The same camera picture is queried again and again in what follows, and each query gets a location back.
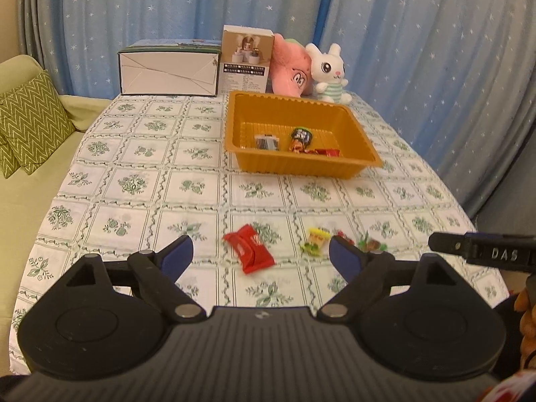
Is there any light green sofa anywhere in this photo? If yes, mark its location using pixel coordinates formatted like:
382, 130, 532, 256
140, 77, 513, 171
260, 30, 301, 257
0, 54, 113, 380

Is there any yellow green candy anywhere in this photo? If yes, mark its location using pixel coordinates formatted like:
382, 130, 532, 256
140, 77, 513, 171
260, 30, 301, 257
300, 228, 331, 256

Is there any person's right hand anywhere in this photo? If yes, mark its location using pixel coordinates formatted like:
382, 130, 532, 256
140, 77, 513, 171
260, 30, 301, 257
514, 289, 536, 369

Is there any pink plush toy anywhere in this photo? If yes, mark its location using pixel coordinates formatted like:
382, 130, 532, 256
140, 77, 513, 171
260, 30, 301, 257
268, 36, 315, 97

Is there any silver packet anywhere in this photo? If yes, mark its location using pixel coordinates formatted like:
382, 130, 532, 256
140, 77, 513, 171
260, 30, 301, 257
254, 134, 280, 151

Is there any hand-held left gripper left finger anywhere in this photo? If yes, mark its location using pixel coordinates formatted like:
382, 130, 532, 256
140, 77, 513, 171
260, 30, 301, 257
63, 235, 207, 323

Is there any orange plastic tray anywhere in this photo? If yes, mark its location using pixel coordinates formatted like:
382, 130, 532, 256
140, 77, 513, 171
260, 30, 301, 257
224, 91, 384, 180

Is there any small brown cardboard box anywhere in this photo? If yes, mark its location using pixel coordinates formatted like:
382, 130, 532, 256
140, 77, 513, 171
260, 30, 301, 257
218, 25, 276, 93

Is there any blue star-print curtain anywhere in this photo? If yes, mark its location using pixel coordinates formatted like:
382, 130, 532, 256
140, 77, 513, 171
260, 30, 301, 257
320, 0, 536, 227
17, 0, 331, 97

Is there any green zigzag pillow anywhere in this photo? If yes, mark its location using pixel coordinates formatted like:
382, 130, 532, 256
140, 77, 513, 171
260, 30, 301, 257
0, 69, 77, 177
0, 134, 21, 179

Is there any dark printed snack packet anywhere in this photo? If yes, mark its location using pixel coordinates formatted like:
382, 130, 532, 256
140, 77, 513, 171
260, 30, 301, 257
289, 127, 314, 153

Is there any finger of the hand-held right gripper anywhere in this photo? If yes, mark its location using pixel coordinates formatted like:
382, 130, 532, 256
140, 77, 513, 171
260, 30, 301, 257
428, 232, 470, 257

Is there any red white patterned cloth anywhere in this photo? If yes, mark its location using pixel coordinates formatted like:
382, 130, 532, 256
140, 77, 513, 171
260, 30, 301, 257
481, 366, 536, 402

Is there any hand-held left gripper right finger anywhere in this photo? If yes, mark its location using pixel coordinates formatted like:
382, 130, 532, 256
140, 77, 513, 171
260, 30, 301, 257
317, 237, 461, 322

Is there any red square snack packet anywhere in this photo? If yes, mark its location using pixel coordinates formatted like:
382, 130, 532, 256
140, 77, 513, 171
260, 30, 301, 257
222, 224, 277, 275

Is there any large white cardboard box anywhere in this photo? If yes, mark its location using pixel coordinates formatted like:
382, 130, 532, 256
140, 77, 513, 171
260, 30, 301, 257
117, 39, 222, 97

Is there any white rabbit plush toy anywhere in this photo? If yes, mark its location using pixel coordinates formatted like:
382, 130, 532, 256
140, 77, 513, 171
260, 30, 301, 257
305, 43, 353, 105

